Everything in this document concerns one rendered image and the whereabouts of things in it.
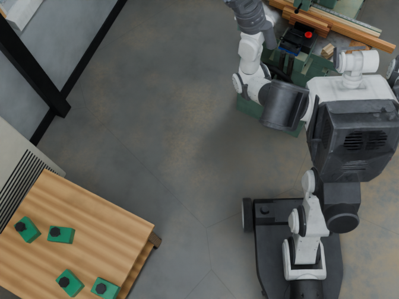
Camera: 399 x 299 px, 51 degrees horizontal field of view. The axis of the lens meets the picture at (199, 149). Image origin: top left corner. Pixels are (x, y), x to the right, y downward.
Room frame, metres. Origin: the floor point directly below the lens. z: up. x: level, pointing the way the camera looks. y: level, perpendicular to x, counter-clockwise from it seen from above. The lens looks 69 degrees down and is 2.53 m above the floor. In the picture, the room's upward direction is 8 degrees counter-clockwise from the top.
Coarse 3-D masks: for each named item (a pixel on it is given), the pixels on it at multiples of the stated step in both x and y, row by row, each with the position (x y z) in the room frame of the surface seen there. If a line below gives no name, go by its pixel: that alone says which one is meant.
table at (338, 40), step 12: (264, 0) 1.32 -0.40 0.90; (276, 12) 1.24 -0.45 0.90; (276, 24) 1.18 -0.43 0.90; (288, 24) 1.17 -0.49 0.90; (276, 36) 1.11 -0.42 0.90; (336, 36) 1.07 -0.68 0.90; (372, 48) 0.98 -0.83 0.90; (312, 60) 0.98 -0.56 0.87; (324, 60) 0.96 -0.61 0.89; (300, 72) 0.93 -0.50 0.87
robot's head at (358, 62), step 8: (344, 56) 0.64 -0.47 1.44; (352, 56) 0.64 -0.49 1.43; (360, 56) 0.63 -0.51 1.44; (368, 56) 0.63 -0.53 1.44; (376, 56) 0.63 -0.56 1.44; (344, 64) 0.62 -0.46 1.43; (352, 64) 0.62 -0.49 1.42; (360, 64) 0.62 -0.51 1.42; (368, 64) 0.61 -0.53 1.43; (376, 64) 0.61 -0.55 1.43; (344, 72) 0.63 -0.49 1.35; (352, 72) 0.61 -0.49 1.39; (360, 72) 0.60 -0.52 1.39; (344, 80) 0.60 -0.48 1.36; (352, 80) 0.59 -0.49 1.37; (360, 80) 0.59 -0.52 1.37
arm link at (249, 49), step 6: (246, 36) 0.78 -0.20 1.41; (240, 42) 0.77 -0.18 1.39; (246, 42) 0.76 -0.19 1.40; (252, 42) 0.76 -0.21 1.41; (240, 48) 0.77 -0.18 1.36; (246, 48) 0.76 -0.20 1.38; (252, 48) 0.74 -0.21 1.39; (258, 48) 0.75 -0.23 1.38; (240, 54) 0.77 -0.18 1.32; (246, 54) 0.76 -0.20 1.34; (252, 54) 0.74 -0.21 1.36; (258, 54) 0.77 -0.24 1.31; (246, 60) 0.76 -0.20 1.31; (252, 60) 0.74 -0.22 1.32
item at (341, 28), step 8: (272, 0) 1.28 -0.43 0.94; (280, 0) 1.28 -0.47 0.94; (280, 8) 1.26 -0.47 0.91; (296, 8) 1.22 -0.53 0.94; (336, 24) 1.10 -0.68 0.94; (344, 32) 1.07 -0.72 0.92; (352, 32) 1.05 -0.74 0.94; (360, 32) 1.04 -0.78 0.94; (360, 40) 1.02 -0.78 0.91; (368, 40) 1.01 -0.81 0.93; (376, 40) 0.99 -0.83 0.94; (384, 48) 0.96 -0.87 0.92; (392, 48) 0.94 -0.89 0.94
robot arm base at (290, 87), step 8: (272, 80) 0.64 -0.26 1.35; (280, 80) 0.66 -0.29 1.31; (280, 88) 0.60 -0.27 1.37; (288, 88) 0.60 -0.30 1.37; (296, 88) 0.60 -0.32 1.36; (304, 88) 0.60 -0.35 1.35; (304, 96) 0.58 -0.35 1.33; (296, 104) 0.57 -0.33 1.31; (296, 112) 0.54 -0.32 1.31; (264, 120) 0.53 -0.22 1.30; (296, 120) 0.52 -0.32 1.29; (272, 128) 0.50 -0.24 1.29; (280, 128) 0.50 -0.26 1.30; (288, 128) 0.50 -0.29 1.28; (296, 128) 0.50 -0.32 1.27
